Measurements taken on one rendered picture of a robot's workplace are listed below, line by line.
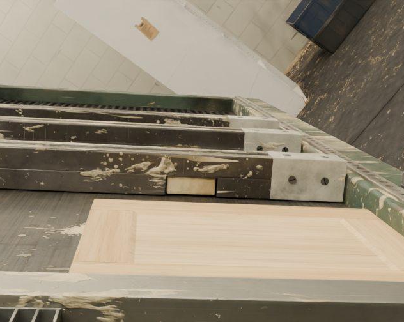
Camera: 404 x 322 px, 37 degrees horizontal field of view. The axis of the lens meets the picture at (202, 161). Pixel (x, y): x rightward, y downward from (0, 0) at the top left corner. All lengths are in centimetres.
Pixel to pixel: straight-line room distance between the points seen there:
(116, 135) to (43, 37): 516
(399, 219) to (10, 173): 59
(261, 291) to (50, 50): 595
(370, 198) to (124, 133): 56
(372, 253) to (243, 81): 412
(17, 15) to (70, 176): 550
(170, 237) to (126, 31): 412
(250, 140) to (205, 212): 47
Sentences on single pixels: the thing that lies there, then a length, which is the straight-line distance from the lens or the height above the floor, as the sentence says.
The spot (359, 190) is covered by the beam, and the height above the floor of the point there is 90.
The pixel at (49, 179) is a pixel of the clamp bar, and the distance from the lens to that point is 99.
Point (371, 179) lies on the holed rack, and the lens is 98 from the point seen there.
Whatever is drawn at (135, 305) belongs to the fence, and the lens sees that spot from 51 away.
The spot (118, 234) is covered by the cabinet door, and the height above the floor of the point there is 120.
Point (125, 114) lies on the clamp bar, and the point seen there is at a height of 124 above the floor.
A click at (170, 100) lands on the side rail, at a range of 234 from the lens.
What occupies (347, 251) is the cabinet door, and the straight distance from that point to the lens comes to 74.
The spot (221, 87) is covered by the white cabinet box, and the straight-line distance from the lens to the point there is 482.
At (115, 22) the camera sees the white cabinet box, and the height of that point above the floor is 159.
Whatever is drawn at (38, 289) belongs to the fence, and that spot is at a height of 126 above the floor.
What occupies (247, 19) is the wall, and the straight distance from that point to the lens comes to 615.
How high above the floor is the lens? 130
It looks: 11 degrees down
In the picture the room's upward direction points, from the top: 55 degrees counter-clockwise
